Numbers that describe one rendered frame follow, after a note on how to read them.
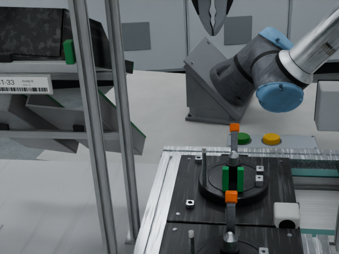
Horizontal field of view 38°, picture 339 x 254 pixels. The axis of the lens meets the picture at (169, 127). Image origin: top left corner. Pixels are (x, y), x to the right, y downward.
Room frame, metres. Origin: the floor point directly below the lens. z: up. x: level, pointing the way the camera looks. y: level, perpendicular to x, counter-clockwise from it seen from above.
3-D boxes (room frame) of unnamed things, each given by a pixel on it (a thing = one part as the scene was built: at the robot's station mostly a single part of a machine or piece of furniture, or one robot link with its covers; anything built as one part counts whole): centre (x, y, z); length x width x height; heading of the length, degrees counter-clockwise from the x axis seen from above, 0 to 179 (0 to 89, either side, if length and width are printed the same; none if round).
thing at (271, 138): (1.02, -0.24, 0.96); 0.04 x 0.04 x 0.02
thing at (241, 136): (1.03, -0.17, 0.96); 0.04 x 0.04 x 0.02
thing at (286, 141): (1.02, -0.24, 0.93); 0.21 x 0.07 x 0.06; 81
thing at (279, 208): (0.83, -0.12, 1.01); 0.24 x 0.24 x 0.13; 81
